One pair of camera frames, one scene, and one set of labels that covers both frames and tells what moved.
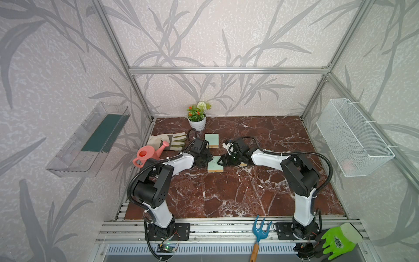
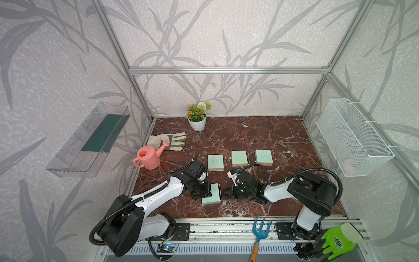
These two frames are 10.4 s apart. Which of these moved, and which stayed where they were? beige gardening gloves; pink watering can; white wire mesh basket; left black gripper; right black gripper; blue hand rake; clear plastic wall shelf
Moved: left black gripper; right black gripper
Stayed: white wire mesh basket; clear plastic wall shelf; pink watering can; blue hand rake; beige gardening gloves
